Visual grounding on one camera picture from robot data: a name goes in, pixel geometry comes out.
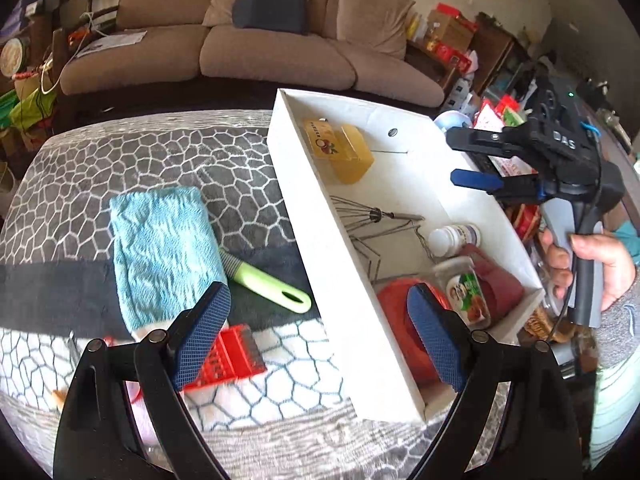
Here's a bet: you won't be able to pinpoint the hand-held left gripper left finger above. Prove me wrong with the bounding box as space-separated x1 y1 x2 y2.
52 281 233 480

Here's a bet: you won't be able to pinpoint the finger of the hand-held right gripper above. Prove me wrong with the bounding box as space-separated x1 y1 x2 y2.
445 127 526 158
450 169 543 206

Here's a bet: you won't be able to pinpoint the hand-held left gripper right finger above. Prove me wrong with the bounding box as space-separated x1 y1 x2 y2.
406 282 583 480

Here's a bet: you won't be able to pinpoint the red plastic grater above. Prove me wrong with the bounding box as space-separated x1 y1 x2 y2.
177 324 268 393

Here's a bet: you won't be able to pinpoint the red round plastic container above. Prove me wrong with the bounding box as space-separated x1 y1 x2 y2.
376 277 451 386

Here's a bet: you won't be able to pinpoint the white cardboard box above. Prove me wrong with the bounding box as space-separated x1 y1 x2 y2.
266 87 547 423

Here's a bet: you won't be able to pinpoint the clear jar with green label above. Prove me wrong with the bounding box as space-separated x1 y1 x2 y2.
432 256 493 326

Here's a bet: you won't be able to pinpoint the white pill bottle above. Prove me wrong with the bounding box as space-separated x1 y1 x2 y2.
427 224 482 261

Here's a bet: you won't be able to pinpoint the dark red pouch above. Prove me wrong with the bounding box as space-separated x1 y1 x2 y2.
460 242 526 323

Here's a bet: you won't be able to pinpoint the green handled peeler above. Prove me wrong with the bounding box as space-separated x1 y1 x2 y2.
217 247 313 315

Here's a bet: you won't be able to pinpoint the blue knitted cloth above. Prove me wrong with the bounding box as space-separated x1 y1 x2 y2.
109 186 231 346

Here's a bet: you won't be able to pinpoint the metal wire whisk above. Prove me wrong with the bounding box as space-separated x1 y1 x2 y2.
330 195 426 281

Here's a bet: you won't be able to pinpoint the clear jar with yellow lid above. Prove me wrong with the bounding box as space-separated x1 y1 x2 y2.
301 117 376 186

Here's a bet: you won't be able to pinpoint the person's right forearm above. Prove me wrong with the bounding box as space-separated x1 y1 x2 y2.
597 280 640 376

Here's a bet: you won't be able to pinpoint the person's right hand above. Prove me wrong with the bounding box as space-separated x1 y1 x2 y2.
540 230 637 313

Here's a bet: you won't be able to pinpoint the red snack bag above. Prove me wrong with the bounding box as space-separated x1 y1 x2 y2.
472 95 531 133

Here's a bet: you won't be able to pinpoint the dark wooden cabinet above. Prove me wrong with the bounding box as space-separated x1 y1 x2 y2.
470 12 531 96

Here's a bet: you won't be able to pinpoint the wicker basket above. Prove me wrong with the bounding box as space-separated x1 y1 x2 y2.
522 307 556 341

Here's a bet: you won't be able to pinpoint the red gift boxes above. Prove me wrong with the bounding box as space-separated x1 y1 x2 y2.
427 2 476 68

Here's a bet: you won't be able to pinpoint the brown sofa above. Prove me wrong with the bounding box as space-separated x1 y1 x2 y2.
59 0 446 108

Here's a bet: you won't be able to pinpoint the dark blue cushion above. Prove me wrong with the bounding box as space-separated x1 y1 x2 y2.
232 0 312 36

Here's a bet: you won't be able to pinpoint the green bag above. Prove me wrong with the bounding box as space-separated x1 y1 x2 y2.
0 87 56 133

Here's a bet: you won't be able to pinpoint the white paper sheet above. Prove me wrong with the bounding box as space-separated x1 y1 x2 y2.
75 30 148 56

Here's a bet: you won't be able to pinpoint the round decorated tin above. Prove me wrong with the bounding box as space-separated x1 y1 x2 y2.
0 37 28 78

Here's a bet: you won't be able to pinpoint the stack of purple boxes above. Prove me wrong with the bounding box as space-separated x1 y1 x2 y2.
5 0 48 31

